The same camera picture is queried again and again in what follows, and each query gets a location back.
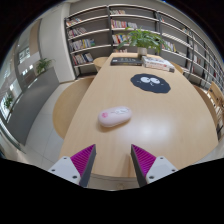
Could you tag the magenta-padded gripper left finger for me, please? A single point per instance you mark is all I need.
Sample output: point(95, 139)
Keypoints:
point(68, 168)

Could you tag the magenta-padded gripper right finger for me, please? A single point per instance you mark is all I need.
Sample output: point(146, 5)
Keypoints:
point(158, 168)

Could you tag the dark mouse pad with eyes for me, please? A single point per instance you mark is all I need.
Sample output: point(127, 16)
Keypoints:
point(150, 83)

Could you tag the round-backed wooden chair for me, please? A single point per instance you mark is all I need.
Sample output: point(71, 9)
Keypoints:
point(178, 67)
point(70, 106)
point(204, 103)
point(100, 62)

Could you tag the wooden table and chairs group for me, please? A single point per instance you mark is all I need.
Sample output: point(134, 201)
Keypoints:
point(216, 96)

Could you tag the white illustrated book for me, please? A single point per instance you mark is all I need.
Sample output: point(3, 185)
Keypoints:
point(158, 63)

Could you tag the small green potted plant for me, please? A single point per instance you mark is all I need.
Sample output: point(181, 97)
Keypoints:
point(43, 65)

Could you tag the black book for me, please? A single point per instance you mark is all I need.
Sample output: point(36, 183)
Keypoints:
point(126, 61)

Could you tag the green plant in white pot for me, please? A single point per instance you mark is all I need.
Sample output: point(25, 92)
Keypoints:
point(143, 40)

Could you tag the grey shelf unit with books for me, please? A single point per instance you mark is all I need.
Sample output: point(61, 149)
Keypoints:
point(90, 36)

